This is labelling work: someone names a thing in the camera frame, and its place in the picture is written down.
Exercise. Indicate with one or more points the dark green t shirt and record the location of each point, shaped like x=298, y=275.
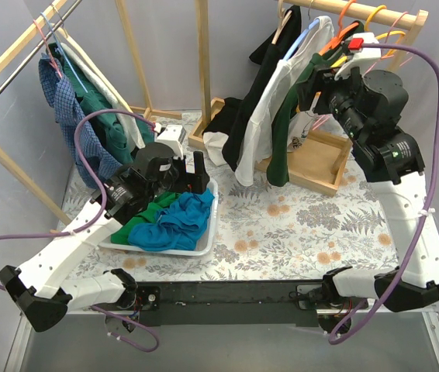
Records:
x=277, y=171

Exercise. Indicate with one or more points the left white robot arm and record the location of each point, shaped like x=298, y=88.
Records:
x=40, y=286

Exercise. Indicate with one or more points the black t shirt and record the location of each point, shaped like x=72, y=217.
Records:
x=267, y=55

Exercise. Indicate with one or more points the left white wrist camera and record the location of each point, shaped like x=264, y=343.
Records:
x=173, y=136

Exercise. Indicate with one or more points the white textured garment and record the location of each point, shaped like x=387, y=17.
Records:
x=137, y=131

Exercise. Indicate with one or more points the wooden clothes rack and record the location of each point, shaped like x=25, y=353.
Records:
x=318, y=164
x=148, y=111

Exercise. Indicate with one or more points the bright green t shirt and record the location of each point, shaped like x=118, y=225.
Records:
x=147, y=216

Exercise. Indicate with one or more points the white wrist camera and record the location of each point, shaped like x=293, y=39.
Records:
x=359, y=56
x=173, y=136

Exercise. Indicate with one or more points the left wooden clothes rack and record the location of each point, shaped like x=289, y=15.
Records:
x=148, y=111

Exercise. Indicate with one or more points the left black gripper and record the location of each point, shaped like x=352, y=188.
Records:
x=190, y=180

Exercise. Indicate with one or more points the white plastic basket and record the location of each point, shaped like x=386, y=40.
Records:
x=203, y=245

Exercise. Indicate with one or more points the light blue hanger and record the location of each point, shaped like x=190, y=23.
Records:
x=298, y=42

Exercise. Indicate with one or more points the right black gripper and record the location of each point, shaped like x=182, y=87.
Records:
x=316, y=91

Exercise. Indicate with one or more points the wooden hanger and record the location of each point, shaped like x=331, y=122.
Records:
x=283, y=17

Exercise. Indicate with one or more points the right wooden clothes rack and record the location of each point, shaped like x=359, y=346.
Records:
x=318, y=164

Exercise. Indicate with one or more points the blue wire hanger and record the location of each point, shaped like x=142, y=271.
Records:
x=62, y=52

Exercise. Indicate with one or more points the yellow hanger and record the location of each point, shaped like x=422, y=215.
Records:
x=384, y=36

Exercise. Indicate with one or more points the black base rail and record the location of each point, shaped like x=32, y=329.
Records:
x=217, y=303

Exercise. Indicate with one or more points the dark green ruffled garment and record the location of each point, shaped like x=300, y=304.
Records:
x=106, y=126

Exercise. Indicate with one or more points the pink hanger on left rack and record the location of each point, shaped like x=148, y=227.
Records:
x=53, y=63

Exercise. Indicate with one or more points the teal blue t shirt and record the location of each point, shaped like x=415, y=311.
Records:
x=178, y=227

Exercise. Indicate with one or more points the orange hanger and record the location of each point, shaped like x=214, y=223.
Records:
x=341, y=30

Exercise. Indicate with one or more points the white t shirt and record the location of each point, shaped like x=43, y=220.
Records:
x=257, y=144

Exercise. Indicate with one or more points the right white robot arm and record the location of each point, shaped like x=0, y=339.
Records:
x=368, y=108

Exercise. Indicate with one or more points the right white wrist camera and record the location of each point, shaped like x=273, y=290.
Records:
x=359, y=56

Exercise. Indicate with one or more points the cream plastic hanger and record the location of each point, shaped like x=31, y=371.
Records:
x=95, y=73

